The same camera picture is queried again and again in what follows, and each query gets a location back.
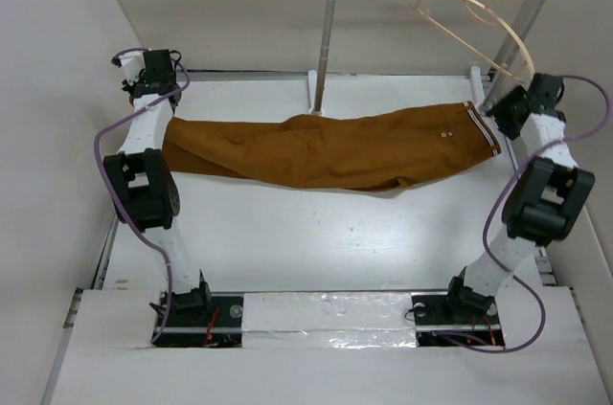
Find white metal clothes rack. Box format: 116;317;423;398
304;0;565;126

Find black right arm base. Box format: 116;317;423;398
405;291;506;348

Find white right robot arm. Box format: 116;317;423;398
443;73;595;323

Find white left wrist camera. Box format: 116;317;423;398
111;51;145;86

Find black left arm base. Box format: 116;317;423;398
152;293;244;349

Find beige wooden clothes hanger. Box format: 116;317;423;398
403;0;535;86

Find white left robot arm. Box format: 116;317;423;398
97;48;215;328

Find brown trousers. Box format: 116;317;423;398
162;101;501;191

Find silver foil tape strip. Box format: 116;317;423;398
241;291;417;349

